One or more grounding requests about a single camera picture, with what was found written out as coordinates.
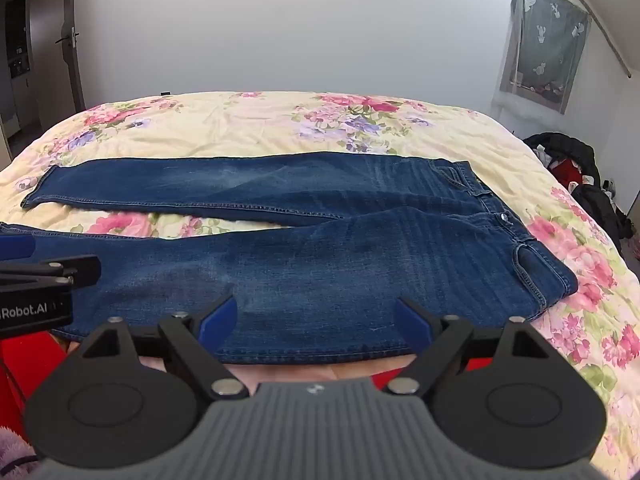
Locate red cloth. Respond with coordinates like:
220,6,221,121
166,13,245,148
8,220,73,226
0,332,67,453

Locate floral bed blanket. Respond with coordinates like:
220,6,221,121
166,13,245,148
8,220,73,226
0,91,640,480

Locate purple fluffy cloth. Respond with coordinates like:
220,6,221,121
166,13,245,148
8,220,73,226
0,425,39,472

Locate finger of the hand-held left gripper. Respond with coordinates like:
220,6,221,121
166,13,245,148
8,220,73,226
0,224,37,262
0,255,102,292

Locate black jacket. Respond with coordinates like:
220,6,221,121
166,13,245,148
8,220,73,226
522,132,627,257

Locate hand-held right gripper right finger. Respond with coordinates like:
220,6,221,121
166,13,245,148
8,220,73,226
387,297,551,396

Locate grey window curtain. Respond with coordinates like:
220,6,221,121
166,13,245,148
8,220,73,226
492,0,593,116

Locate blue denim pants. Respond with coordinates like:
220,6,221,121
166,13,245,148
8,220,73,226
0,152,580,366

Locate dark door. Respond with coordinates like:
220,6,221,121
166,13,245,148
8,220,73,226
26,0,87,112

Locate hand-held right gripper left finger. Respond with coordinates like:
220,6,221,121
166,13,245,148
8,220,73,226
80,294,251,402

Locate curtain rod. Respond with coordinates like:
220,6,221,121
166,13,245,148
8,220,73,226
542,0,632,80

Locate red garment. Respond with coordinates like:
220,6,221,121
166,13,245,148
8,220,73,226
546,156,577,187

